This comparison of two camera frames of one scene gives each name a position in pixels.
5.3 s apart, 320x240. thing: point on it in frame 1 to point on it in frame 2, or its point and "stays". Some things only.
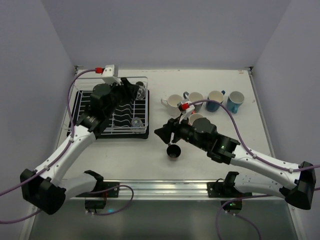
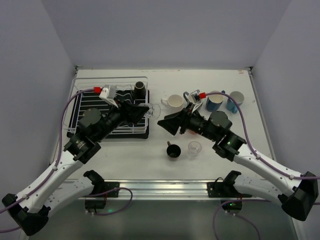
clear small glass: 136,123 to 154,110
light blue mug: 235,100 stays
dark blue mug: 217,95 stays
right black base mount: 225,188 stays
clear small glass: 141,92 to 194,148
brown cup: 173,151 stays
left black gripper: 124,89 to 122,111
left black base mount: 101,189 stays
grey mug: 194,96 stays
